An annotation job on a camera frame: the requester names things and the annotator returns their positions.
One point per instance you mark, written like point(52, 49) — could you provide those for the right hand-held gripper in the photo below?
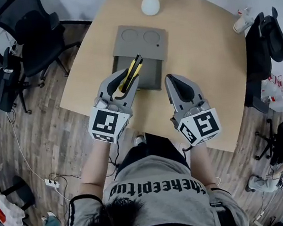
point(204, 125)

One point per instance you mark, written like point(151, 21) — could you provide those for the black shorts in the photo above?
point(158, 146)

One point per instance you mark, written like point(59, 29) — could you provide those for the clear plastic bottles pile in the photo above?
point(276, 88)

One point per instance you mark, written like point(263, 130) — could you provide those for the black office chair with armrests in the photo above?
point(5, 88)

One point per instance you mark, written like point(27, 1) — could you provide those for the grey sneaker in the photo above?
point(139, 140)

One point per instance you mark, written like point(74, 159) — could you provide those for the person's left forearm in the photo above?
point(94, 167)

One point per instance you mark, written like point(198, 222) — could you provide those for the person's right forearm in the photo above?
point(201, 166)

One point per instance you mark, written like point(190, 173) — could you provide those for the white plastic bag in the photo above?
point(2, 201)

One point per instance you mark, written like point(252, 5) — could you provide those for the black mesh office chair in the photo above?
point(37, 35)

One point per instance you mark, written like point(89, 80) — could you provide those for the black round stool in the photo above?
point(19, 191)

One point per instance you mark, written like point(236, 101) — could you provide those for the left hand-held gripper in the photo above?
point(104, 122)

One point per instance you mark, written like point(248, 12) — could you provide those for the grey printed t-shirt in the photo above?
point(155, 182)

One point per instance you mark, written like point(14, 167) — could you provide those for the white paper cup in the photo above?
point(240, 23)

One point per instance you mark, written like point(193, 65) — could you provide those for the white power strip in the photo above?
point(51, 183)

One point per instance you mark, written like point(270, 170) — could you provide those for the black office chair with headrest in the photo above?
point(264, 51)

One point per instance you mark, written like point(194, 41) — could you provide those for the grey drawer box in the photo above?
point(143, 47)

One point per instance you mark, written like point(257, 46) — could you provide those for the white ceramic vase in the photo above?
point(150, 4)

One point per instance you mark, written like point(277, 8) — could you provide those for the yellow black utility knife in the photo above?
point(134, 66)

